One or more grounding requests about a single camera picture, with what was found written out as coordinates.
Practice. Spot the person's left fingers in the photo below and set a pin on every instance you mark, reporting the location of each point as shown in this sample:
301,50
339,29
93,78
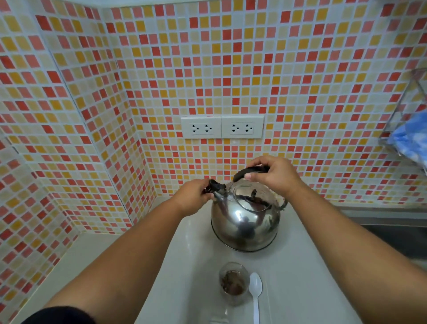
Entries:
205,190

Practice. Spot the person's right thumb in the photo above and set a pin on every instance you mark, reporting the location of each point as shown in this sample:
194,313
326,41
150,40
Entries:
255,176

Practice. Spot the clear drinking glass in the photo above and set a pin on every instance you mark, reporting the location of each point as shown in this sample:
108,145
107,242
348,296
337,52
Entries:
234,283

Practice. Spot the person's left forearm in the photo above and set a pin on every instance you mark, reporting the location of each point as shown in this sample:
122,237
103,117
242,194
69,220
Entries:
130,253

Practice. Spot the person's right forearm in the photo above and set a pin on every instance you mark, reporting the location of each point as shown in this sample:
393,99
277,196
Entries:
350,253

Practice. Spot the brown coffee powder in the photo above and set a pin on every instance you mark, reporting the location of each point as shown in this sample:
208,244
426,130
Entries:
233,283

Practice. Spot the stainless steel kettle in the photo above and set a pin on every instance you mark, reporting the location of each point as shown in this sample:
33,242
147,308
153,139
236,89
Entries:
245,220

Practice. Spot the white plastic spoon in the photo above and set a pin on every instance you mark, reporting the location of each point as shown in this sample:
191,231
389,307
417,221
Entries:
256,290

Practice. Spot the white wall power outlet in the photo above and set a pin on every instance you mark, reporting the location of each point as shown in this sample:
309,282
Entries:
201,127
242,126

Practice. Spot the person's right hand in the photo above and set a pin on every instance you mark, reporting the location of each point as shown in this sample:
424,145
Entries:
278,177

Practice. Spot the black shirt sleeve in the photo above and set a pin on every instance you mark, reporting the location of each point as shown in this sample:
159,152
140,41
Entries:
60,316

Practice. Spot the person's left hand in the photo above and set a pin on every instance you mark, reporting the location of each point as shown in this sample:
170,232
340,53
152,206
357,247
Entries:
190,198

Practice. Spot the stainless steel sink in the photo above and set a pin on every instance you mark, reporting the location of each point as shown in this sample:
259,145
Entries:
397,240

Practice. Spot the blue patterned cloth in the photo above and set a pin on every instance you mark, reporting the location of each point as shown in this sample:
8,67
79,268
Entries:
412,137

